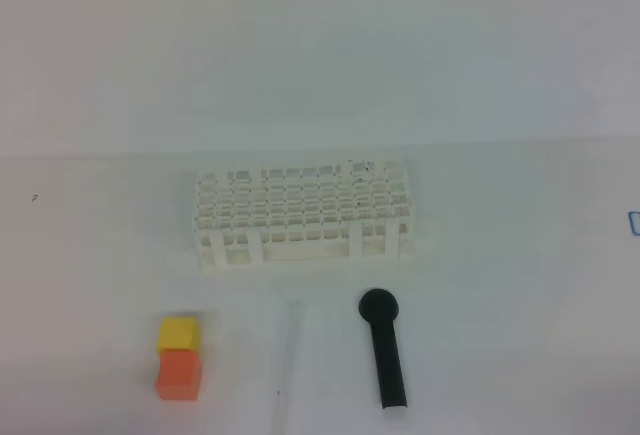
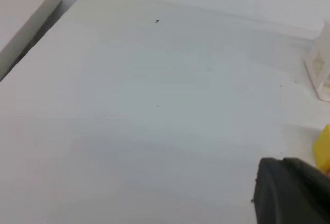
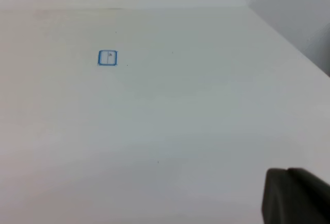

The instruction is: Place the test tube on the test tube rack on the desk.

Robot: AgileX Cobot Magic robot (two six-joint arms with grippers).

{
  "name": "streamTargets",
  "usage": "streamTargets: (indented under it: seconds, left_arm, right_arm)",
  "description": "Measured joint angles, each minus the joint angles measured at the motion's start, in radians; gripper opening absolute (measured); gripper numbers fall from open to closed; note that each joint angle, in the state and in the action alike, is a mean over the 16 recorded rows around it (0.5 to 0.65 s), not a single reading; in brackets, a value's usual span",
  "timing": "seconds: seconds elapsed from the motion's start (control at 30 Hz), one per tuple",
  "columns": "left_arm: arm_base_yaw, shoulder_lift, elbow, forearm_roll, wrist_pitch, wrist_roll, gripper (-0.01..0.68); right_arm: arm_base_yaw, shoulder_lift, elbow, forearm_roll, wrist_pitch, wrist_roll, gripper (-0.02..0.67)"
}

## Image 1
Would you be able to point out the clear glass test tube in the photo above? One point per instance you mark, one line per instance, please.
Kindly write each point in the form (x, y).
(295, 314)

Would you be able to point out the white test tube rack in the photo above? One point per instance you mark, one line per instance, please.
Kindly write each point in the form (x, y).
(268, 214)

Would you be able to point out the yellow cube block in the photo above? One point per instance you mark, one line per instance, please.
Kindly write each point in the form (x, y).
(179, 333)

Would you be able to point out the black plastic scoop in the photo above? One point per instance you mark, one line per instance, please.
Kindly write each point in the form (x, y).
(379, 308)

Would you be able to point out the orange cube block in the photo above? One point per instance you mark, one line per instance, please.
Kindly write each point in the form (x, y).
(179, 375)

